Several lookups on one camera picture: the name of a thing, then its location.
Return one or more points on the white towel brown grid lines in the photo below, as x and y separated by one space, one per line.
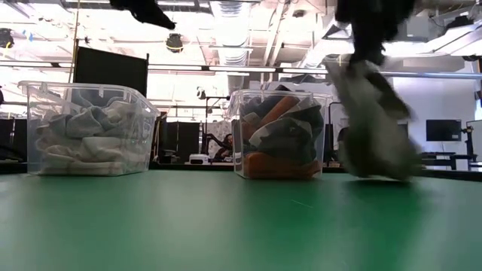
94 167

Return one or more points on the black and red device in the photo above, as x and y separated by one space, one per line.
109 71

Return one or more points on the silver ribbed air duct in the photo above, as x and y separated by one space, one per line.
331 22
231 22

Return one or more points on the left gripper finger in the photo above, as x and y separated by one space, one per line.
160 19

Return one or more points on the black partition panel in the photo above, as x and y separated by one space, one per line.
11 139
184 143

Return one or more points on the long ceiling light bar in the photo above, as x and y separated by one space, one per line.
263 69

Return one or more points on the small white device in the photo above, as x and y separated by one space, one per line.
199 159

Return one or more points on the pale grey towel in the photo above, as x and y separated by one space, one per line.
83 122

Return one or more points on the black wall monitor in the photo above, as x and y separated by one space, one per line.
444 130

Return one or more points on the background black robot arm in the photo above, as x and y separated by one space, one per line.
226 150

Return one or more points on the green table mat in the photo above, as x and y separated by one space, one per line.
226 226

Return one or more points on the black ceiling-mounted device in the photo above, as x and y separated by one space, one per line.
5 37

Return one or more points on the clear plastic bin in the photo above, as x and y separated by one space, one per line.
324 113
34 98

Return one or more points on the dark grey terry towel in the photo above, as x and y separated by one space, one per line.
256 103

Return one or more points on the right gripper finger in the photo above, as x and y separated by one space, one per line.
376 50
360 52

